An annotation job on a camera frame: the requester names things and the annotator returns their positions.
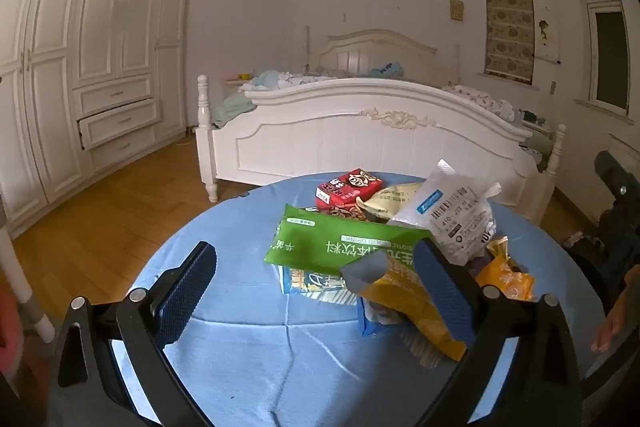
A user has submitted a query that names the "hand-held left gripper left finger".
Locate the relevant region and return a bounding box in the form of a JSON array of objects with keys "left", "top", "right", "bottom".
[{"left": 47, "top": 241, "right": 218, "bottom": 427}]

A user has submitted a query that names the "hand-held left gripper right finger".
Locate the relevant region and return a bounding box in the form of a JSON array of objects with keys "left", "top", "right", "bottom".
[{"left": 414, "top": 238, "right": 586, "bottom": 427}]

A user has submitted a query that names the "yellow snack wrapper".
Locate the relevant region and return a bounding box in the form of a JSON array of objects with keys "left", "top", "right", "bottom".
[{"left": 341, "top": 251, "right": 468, "bottom": 362}]

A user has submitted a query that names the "blue snack wrapper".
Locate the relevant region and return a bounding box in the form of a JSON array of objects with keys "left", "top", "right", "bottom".
[{"left": 357, "top": 297, "right": 401, "bottom": 338}]

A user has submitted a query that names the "green drink packet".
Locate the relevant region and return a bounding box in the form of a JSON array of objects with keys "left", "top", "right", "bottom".
[{"left": 263, "top": 203, "right": 433, "bottom": 278}]

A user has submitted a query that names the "person's right hand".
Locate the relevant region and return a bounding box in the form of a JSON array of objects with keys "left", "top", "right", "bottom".
[{"left": 591, "top": 264, "right": 640, "bottom": 354}]

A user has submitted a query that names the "orange candy wrapper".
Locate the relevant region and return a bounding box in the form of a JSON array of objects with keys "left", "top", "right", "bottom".
[{"left": 475, "top": 237, "right": 536, "bottom": 303}]

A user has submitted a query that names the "white labelled plastic bag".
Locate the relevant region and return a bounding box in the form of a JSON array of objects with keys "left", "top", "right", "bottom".
[{"left": 387, "top": 159, "right": 502, "bottom": 265}]

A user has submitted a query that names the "blue tablecloth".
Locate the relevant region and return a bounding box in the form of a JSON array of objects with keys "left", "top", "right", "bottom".
[{"left": 116, "top": 174, "right": 608, "bottom": 427}]

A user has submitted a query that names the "green cloth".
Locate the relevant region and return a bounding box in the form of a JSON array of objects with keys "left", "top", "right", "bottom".
[{"left": 520, "top": 127, "right": 556, "bottom": 170}]

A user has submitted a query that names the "beige snack packet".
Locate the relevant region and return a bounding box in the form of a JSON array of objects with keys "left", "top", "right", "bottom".
[{"left": 356, "top": 183, "right": 426, "bottom": 223}]

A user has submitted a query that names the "blue and white carton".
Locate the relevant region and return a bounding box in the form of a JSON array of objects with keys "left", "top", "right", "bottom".
[{"left": 277, "top": 264, "right": 361, "bottom": 305}]

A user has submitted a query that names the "white framed window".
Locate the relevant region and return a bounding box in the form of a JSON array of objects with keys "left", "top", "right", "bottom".
[{"left": 572, "top": 0, "right": 632, "bottom": 115}]

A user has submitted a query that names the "red snack box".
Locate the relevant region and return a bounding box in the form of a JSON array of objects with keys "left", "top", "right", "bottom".
[
  {"left": 315, "top": 168, "right": 385, "bottom": 208},
  {"left": 302, "top": 203, "right": 373, "bottom": 224}
]

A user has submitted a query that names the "white patterned blanket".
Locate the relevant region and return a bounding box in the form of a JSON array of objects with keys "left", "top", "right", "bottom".
[{"left": 442, "top": 84, "right": 516, "bottom": 120}]

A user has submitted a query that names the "white pole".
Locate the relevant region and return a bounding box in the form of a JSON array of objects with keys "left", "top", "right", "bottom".
[{"left": 0, "top": 192, "right": 56, "bottom": 343}]

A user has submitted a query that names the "white wooden bed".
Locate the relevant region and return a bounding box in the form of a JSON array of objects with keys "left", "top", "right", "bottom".
[{"left": 195, "top": 29, "right": 568, "bottom": 225}]

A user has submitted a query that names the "pink object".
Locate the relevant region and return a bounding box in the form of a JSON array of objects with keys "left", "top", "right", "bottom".
[{"left": 0, "top": 279, "right": 26, "bottom": 378}]

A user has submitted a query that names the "green blanket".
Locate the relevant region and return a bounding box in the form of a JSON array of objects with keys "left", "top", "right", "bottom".
[{"left": 212, "top": 93, "right": 258, "bottom": 128}]

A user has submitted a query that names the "patterned window blind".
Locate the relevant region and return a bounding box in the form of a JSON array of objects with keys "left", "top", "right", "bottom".
[{"left": 482, "top": 0, "right": 537, "bottom": 85}]

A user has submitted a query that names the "light blue clothes pile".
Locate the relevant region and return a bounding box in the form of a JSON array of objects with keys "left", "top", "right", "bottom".
[{"left": 240, "top": 69, "right": 346, "bottom": 92}]

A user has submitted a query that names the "white wardrobe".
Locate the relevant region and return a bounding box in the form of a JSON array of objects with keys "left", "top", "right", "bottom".
[{"left": 0, "top": 0, "right": 201, "bottom": 238}]

